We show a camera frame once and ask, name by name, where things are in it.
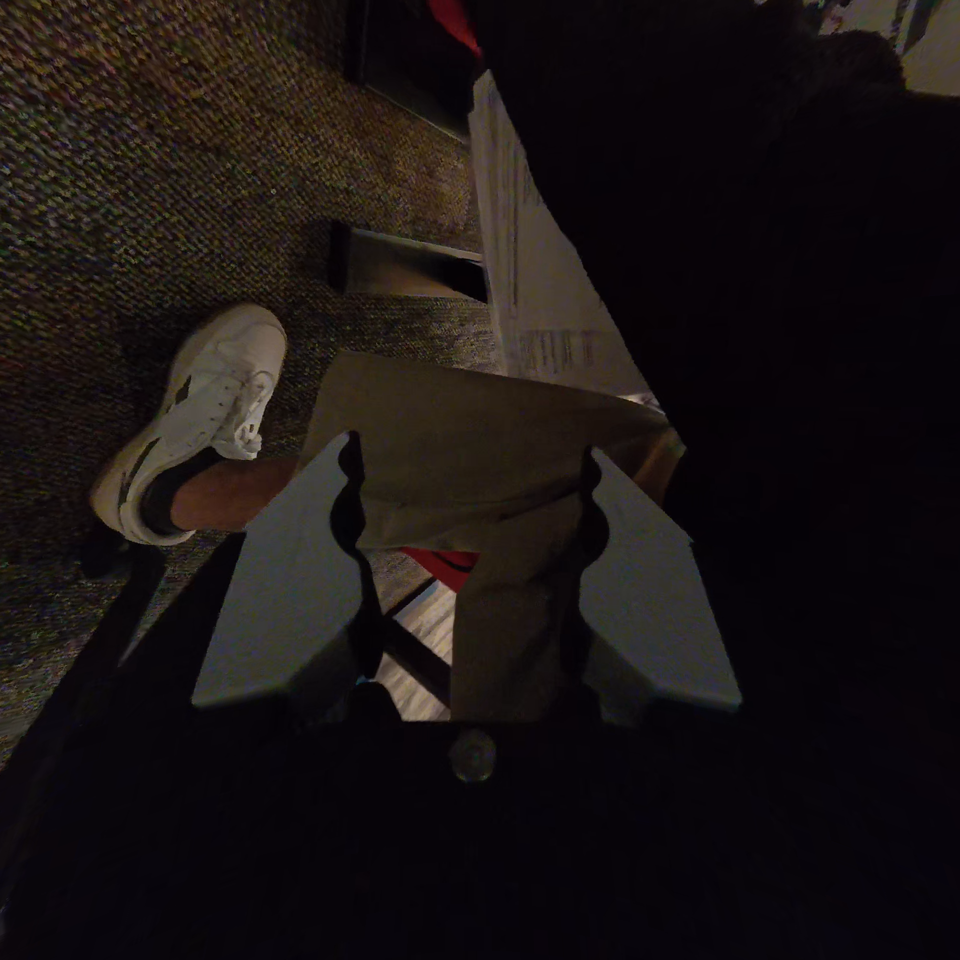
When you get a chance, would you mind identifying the person's black sock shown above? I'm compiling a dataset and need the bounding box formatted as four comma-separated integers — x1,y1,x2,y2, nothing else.
138,448,222,537

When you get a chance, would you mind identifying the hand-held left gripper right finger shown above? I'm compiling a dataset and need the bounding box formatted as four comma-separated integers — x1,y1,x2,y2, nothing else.
573,446,745,725

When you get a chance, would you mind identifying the white printed paper sheet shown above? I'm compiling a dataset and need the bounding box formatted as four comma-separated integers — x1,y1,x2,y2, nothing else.
466,69,655,402

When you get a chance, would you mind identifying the dark metal table foot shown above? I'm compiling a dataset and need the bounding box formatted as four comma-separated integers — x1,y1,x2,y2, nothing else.
327,219,492,306

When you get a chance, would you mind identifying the person's white sneaker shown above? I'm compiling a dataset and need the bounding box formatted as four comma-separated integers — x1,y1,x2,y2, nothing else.
88,302,290,547

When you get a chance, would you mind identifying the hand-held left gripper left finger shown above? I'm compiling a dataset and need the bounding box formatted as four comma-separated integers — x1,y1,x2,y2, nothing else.
189,429,385,710

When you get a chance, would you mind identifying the person's bare lower leg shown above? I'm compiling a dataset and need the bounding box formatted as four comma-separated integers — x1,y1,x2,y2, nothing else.
168,456,300,535

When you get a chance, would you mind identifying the red object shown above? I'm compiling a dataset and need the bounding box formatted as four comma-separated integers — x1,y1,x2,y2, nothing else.
431,0,483,57

